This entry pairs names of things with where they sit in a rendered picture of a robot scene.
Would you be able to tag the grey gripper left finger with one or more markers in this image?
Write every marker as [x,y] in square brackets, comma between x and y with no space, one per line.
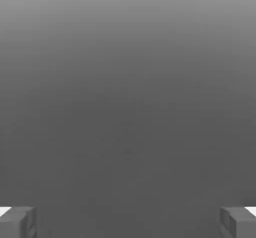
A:
[16,223]

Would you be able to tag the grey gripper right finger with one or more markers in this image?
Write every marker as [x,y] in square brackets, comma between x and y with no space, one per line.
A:
[240,223]

